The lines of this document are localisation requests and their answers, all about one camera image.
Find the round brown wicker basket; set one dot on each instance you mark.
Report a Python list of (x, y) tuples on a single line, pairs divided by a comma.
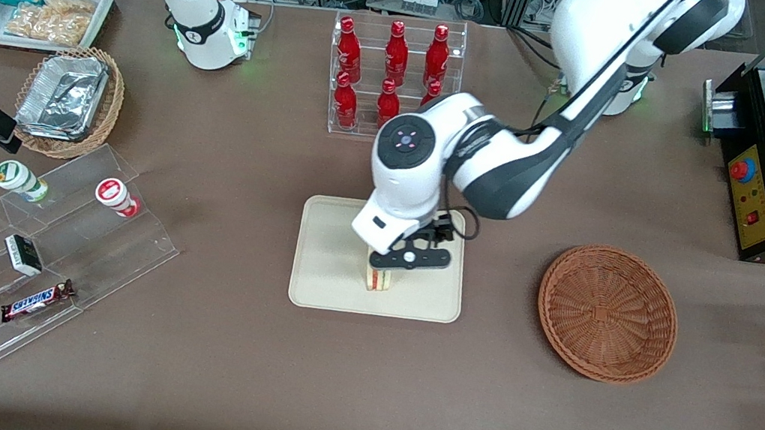
[(607, 313)]

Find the aluminium foil container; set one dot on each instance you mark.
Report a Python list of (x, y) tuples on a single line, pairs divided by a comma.
[(63, 95)]

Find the green lid yogurt cup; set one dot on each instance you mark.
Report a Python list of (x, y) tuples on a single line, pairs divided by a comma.
[(16, 178)]

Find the white power strip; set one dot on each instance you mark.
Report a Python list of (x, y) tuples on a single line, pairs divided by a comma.
[(419, 2)]

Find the red lid yogurt cup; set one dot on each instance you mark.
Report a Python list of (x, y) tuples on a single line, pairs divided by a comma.
[(113, 194)]

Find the small black box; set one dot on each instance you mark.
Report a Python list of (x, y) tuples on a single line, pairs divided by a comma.
[(24, 255)]

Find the red soda bottle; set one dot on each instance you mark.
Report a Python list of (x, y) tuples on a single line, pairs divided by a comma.
[(438, 56), (389, 101), (432, 93), (397, 54), (346, 103), (350, 51)]

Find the clear bag of chips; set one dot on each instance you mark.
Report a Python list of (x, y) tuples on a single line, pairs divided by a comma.
[(51, 21)]

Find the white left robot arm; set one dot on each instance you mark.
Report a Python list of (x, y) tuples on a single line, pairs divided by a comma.
[(587, 63)]

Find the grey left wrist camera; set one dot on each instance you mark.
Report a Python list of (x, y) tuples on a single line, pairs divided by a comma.
[(425, 259)]

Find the light oval wicker basket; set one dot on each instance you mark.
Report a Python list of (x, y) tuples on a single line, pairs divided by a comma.
[(112, 106)]

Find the clear acrylic step display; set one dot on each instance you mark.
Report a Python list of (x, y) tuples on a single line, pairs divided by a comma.
[(88, 254)]

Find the clear acrylic bottle rack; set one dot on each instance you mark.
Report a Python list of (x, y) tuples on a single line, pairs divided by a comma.
[(364, 133)]

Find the snickers chocolate bar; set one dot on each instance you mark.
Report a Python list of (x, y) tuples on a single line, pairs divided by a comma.
[(36, 300)]

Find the beige rectangular tray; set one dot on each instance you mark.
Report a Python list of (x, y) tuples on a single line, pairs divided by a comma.
[(329, 268)]

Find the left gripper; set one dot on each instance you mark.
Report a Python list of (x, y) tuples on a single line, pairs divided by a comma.
[(441, 231)]

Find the triangle sandwich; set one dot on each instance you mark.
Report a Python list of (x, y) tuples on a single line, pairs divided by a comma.
[(380, 281)]

